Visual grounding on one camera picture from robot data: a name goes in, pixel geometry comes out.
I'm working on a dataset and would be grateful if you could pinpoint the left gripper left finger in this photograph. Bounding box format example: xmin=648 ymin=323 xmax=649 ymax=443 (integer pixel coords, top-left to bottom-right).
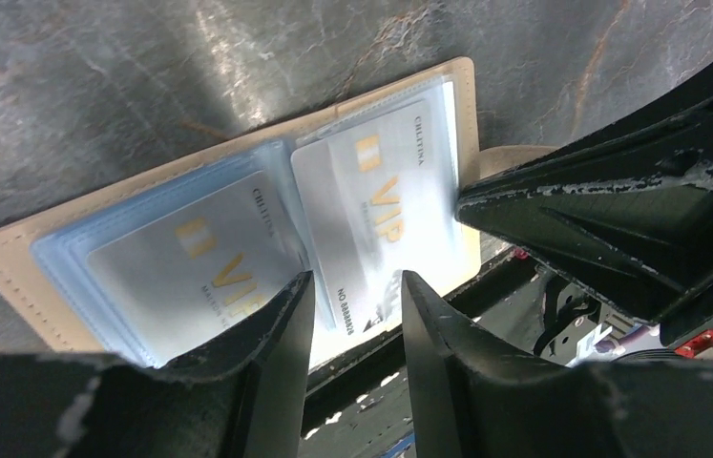
xmin=0 ymin=272 xmax=315 ymax=457

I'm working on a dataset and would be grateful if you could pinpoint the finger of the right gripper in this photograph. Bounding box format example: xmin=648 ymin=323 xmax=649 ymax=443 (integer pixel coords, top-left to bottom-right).
xmin=545 ymin=62 xmax=713 ymax=160
xmin=458 ymin=98 xmax=713 ymax=322

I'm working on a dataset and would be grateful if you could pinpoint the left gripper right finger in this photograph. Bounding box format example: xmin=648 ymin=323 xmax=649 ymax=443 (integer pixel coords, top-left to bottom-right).
xmin=400 ymin=270 xmax=713 ymax=458

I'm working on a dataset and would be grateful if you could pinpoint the beige card holder wallet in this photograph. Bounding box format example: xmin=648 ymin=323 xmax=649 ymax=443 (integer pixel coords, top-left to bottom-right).
xmin=0 ymin=57 xmax=549 ymax=367

